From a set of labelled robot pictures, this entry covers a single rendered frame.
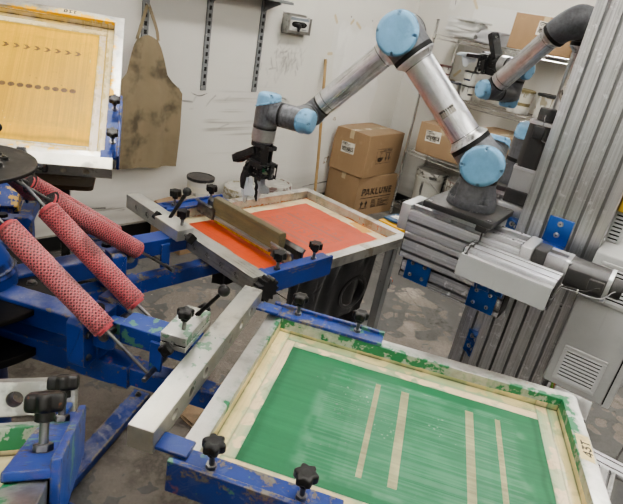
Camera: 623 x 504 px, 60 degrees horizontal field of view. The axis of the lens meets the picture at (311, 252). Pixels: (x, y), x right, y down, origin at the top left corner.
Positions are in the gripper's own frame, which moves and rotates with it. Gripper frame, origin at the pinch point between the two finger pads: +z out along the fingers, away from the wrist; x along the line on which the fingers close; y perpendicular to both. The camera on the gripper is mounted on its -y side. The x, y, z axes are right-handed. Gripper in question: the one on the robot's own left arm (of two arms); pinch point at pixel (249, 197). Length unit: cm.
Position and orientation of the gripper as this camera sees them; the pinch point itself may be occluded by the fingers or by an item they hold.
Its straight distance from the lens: 184.0
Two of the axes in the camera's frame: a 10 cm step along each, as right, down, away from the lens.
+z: -1.9, 8.9, 4.1
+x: 6.8, -1.8, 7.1
